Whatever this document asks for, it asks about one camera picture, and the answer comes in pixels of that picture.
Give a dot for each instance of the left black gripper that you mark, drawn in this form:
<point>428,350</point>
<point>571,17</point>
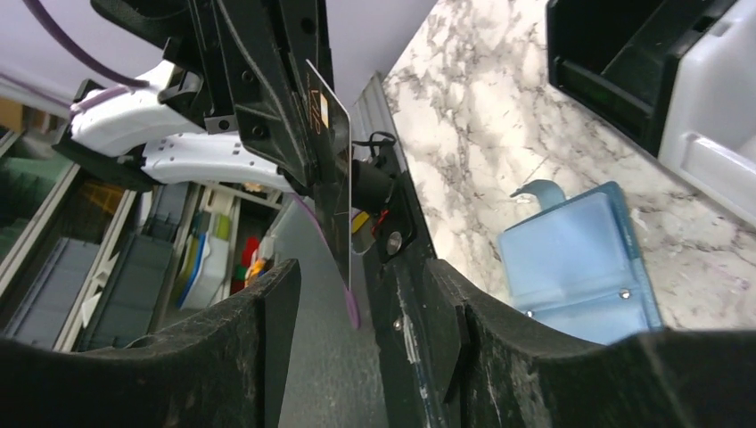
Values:
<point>242,59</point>

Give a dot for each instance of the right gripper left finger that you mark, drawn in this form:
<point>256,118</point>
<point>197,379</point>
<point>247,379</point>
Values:
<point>225,366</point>

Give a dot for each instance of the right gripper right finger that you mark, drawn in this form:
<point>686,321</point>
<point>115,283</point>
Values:
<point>520,373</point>

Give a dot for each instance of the black VIP card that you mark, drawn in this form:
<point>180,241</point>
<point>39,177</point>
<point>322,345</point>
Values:
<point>333,189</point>

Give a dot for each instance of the blue leather card holder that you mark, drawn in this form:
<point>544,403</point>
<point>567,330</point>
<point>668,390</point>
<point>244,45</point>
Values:
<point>576,265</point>

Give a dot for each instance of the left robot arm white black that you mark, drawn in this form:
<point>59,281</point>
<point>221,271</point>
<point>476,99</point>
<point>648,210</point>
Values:
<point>122,135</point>

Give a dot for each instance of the white blue plastic tub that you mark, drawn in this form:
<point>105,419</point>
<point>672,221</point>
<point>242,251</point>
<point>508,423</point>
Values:
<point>207,266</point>

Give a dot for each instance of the grey storage shelf rack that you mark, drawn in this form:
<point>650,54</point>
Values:
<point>88,265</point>

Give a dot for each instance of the white middle tray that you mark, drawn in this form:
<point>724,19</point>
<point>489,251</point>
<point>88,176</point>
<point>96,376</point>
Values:
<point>709,134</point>

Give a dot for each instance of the left black tray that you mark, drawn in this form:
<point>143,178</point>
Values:
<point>620,58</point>

